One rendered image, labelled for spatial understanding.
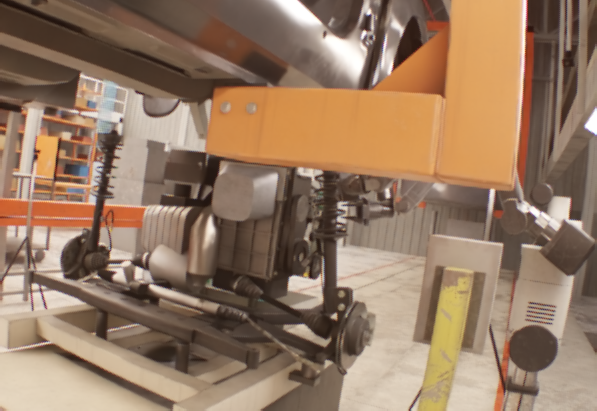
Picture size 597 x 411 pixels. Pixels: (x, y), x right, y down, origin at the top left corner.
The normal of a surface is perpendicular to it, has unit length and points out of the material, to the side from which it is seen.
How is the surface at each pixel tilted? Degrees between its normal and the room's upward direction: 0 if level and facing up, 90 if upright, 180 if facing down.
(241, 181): 90
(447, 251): 90
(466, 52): 90
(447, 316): 90
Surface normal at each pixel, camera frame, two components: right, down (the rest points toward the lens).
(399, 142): -0.44, -0.06
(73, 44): 0.86, 0.25
